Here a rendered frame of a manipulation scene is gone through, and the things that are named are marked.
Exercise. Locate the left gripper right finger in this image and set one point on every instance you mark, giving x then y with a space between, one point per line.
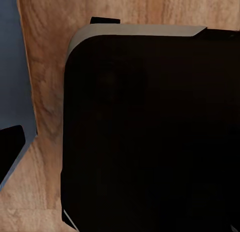
232 141

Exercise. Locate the sofa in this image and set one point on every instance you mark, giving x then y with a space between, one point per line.
17 104

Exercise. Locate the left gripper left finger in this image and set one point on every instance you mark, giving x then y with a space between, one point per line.
12 140

